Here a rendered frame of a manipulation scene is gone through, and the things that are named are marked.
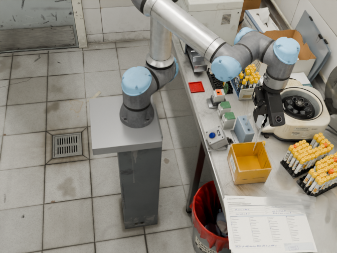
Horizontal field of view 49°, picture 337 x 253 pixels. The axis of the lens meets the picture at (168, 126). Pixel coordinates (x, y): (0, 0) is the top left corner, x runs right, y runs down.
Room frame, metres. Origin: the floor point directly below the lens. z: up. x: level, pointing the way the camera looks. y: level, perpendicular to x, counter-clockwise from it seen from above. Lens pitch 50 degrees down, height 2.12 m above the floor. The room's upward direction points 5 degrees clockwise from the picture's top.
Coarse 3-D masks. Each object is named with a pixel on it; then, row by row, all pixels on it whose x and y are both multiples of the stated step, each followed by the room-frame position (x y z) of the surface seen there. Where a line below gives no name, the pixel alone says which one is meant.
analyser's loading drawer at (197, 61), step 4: (188, 48) 1.56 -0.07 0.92; (188, 52) 1.53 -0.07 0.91; (192, 52) 1.50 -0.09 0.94; (196, 52) 1.50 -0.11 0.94; (192, 56) 1.50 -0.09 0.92; (196, 56) 1.50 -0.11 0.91; (200, 56) 1.46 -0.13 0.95; (192, 60) 1.46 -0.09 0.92; (196, 60) 1.46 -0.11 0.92; (200, 60) 1.46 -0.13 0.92; (192, 64) 1.44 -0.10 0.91; (196, 64) 1.44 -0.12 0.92; (200, 64) 1.44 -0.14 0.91; (204, 64) 1.42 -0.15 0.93; (196, 68) 1.40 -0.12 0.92; (200, 68) 1.41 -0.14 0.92; (204, 68) 1.41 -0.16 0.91
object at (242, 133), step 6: (240, 120) 1.03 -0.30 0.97; (246, 120) 1.03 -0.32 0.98; (240, 126) 1.01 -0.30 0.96; (246, 126) 1.00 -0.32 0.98; (234, 132) 1.04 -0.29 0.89; (240, 132) 1.00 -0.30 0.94; (246, 132) 0.97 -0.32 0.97; (252, 132) 0.97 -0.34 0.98; (234, 138) 1.00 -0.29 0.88; (240, 138) 0.98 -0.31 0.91; (246, 138) 0.96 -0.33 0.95; (252, 138) 0.97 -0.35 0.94
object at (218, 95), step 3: (216, 90) 1.22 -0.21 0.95; (219, 90) 1.22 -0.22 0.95; (222, 90) 1.22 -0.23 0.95; (213, 93) 1.21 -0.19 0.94; (216, 93) 1.20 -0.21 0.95; (219, 93) 1.20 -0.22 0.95; (222, 93) 1.20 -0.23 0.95; (213, 96) 1.21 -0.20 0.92; (216, 96) 1.19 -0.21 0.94; (219, 96) 1.19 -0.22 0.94; (222, 96) 1.19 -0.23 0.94; (213, 99) 1.20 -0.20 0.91; (216, 99) 1.19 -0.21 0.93; (219, 99) 1.19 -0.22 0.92; (222, 99) 1.19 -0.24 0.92
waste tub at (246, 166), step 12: (240, 144) 0.90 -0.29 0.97; (252, 144) 0.91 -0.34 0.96; (228, 156) 0.89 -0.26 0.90; (240, 156) 0.91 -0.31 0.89; (252, 156) 0.91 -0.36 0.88; (264, 156) 0.87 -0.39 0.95; (240, 168) 0.85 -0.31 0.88; (252, 168) 0.85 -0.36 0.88; (264, 168) 0.84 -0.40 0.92; (240, 180) 0.78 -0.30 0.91; (252, 180) 0.79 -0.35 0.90; (264, 180) 0.80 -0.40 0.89
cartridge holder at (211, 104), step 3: (207, 99) 1.22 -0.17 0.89; (210, 99) 1.22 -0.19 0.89; (225, 99) 1.23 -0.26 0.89; (207, 102) 1.21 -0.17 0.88; (210, 102) 1.20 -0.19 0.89; (213, 102) 1.18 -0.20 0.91; (216, 102) 1.18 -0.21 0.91; (219, 102) 1.19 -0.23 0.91; (210, 105) 1.18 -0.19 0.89; (213, 105) 1.18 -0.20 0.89; (216, 105) 1.18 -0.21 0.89
